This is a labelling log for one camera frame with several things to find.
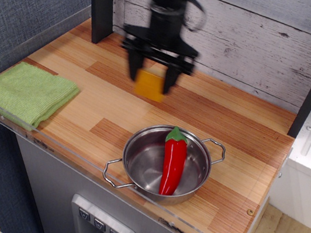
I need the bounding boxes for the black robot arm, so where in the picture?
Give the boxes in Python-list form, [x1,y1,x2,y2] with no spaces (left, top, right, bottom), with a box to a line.
[122,0,204,94]

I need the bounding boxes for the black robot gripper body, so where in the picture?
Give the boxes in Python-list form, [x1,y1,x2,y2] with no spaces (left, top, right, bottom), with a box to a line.
[123,3,198,75]

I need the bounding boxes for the dark left support post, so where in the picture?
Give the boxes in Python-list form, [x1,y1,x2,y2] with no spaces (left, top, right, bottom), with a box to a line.
[91,0,113,44]

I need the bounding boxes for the red chili pepper toy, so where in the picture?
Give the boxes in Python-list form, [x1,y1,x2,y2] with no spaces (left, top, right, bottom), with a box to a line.
[158,126,188,196]

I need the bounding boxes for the silver dispenser panel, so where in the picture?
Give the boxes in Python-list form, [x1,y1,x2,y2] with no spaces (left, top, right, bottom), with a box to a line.
[71,194,135,233]

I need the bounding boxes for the clear acrylic left guard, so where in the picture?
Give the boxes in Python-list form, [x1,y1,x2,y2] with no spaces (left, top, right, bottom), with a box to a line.
[0,6,91,72]

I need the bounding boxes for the clear acrylic front guard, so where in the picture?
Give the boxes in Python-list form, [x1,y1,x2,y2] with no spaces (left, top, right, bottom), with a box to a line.
[0,93,295,233]

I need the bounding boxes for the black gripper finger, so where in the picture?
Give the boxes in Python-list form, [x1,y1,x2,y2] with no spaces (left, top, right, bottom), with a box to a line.
[127,49,144,81]
[163,66,181,95]

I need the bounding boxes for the stainless steel pot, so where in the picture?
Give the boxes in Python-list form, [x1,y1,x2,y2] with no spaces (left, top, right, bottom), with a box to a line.
[102,125,215,205]

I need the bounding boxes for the yellow cheese wedge block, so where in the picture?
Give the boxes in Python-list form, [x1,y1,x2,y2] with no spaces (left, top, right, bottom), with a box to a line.
[134,69,165,103]

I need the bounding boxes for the green folded towel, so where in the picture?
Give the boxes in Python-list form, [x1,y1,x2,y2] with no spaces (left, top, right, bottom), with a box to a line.
[0,62,80,131]

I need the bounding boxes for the clear acrylic guard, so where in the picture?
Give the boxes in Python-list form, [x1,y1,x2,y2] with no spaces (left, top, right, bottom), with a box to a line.
[0,93,295,233]
[0,6,91,72]

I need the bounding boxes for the grey toy fridge cabinet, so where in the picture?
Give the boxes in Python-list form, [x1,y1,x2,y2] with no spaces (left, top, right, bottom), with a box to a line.
[17,136,172,233]

